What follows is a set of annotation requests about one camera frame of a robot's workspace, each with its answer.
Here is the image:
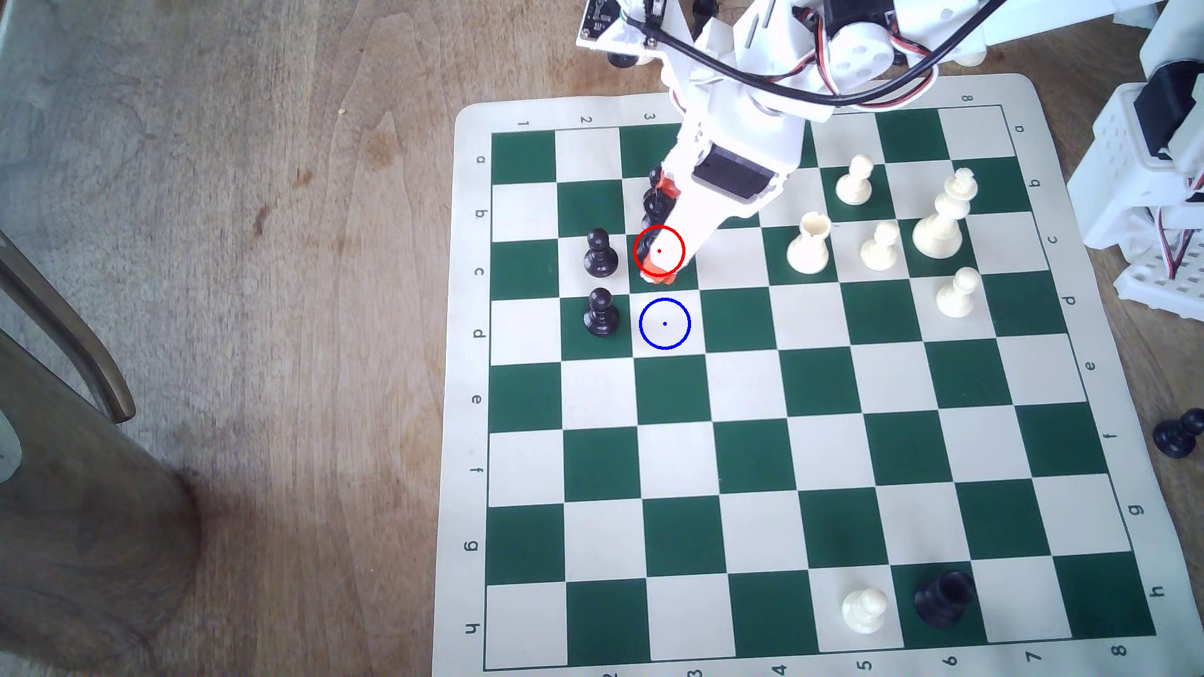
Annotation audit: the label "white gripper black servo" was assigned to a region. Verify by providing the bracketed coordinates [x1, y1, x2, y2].
[640, 89, 813, 285]

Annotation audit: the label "black chess pawn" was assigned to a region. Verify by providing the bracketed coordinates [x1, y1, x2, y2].
[1152, 407, 1204, 461]
[583, 228, 621, 280]
[642, 167, 680, 229]
[582, 288, 623, 339]

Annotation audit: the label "white chess rook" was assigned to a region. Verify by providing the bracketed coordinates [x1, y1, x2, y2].
[785, 211, 837, 276]

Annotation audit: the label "white chess pawn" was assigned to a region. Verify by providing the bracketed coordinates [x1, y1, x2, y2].
[834, 155, 876, 208]
[840, 587, 890, 636]
[935, 267, 982, 321]
[860, 220, 903, 274]

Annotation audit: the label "white chess queen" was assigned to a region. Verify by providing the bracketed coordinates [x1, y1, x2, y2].
[911, 168, 980, 261]

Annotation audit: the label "green and cream chess mat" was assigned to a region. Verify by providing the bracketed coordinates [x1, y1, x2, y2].
[431, 73, 1196, 677]

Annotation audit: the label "black chess rook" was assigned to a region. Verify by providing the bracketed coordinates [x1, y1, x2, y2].
[913, 570, 978, 630]

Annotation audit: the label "brown wooden chair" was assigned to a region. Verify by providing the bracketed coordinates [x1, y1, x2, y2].
[0, 229, 204, 671]

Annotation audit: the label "black camera cable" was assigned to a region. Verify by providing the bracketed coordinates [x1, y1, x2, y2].
[621, 0, 1010, 101]

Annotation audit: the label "camera module on white bracket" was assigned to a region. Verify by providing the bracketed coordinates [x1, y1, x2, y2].
[574, 0, 680, 54]

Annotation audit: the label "red white black servo wires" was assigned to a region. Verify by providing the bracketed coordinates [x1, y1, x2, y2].
[1155, 174, 1204, 281]

